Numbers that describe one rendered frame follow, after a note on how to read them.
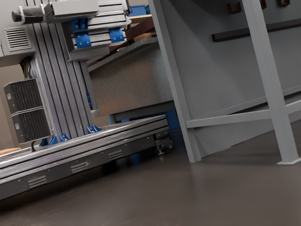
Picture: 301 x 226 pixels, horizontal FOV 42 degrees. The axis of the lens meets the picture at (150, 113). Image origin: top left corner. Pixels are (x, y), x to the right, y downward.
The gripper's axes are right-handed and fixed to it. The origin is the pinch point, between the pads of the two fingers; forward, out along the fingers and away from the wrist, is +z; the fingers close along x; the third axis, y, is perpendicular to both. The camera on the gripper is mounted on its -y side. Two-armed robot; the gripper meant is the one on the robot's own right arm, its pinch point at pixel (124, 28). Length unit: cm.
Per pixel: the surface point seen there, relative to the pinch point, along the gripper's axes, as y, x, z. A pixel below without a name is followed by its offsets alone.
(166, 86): -2, -35, 47
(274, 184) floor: -52, -151, 86
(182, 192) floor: -66, -121, 86
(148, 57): -2.4, -24.2, 25.8
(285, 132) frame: -32, -141, 75
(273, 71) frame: -30, -141, 53
